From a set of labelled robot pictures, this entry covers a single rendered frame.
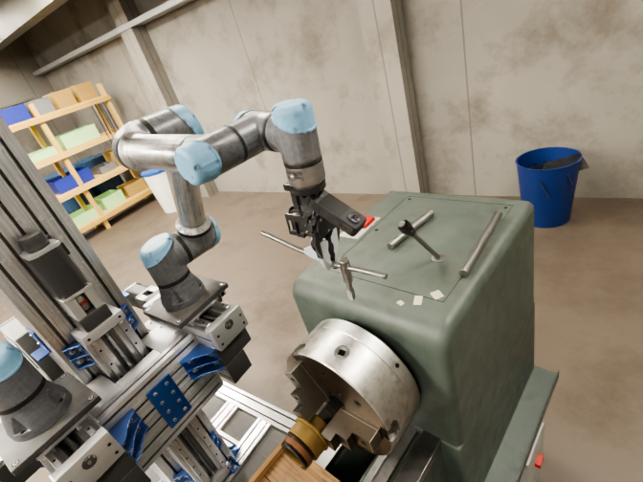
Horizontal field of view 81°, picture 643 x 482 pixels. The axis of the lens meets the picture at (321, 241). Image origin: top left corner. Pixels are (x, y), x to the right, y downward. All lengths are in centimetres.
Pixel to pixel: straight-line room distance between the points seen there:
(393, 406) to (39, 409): 88
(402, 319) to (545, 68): 293
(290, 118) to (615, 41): 304
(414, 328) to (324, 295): 27
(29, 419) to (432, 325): 101
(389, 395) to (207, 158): 59
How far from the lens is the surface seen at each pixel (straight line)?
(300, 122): 68
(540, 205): 336
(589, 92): 360
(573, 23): 351
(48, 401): 126
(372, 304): 91
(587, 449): 217
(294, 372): 89
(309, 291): 103
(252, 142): 73
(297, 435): 90
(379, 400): 84
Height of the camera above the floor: 184
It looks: 29 degrees down
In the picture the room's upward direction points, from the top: 18 degrees counter-clockwise
